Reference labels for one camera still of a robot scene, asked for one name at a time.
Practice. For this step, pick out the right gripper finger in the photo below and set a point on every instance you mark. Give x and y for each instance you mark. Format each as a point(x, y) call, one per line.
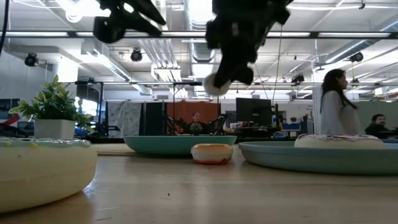
point(224, 76)
point(244, 76)

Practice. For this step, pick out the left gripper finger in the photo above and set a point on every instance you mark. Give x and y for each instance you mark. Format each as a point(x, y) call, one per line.
point(143, 25)
point(149, 12)

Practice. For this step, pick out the white glazed toy donut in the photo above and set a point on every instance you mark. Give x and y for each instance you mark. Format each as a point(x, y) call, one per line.
point(211, 89)

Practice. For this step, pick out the orange toy donut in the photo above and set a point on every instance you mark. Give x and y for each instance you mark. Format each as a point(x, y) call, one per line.
point(211, 154)

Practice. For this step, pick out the large pink sprinkled donut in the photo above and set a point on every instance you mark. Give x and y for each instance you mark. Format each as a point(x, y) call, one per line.
point(339, 142)

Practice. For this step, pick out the black computer monitor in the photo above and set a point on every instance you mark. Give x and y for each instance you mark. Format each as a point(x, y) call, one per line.
point(253, 111)

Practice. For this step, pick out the person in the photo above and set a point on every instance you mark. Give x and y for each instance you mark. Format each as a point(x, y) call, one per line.
point(196, 117)
point(337, 112)
point(377, 119)

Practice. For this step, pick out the orange partition panel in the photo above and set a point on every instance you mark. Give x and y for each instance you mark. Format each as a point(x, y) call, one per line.
point(183, 110)

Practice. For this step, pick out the white pillar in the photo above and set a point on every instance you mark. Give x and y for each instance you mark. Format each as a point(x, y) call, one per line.
point(315, 118)

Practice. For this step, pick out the teal plate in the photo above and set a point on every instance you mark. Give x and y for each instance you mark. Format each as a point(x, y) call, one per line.
point(174, 145)
point(311, 158)

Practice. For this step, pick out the green artificial plant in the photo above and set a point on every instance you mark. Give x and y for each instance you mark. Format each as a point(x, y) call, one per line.
point(53, 102)

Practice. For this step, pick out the white plant pot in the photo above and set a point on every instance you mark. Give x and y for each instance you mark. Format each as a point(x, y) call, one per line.
point(54, 129)

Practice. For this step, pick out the round woven placemat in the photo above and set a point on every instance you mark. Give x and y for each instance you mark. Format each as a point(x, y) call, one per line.
point(112, 150)

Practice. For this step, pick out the black hanging camera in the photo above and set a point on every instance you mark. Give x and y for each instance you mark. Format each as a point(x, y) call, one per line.
point(298, 79)
point(356, 57)
point(31, 59)
point(136, 55)

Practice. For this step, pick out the black background rig frame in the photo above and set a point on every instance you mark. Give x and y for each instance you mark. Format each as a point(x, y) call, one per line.
point(173, 109)

